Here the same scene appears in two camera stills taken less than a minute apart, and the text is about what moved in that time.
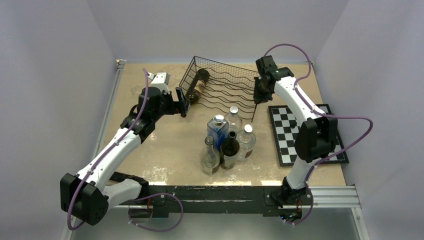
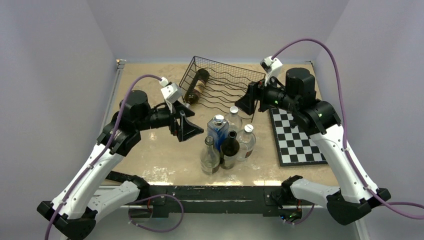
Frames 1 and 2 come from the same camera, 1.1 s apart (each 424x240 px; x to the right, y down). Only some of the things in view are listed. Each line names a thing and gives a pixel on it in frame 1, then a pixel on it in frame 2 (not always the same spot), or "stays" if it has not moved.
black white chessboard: (285, 127) stays
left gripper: (176, 107) to (187, 129)
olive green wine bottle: (194, 91) stays
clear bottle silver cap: (234, 119) stays
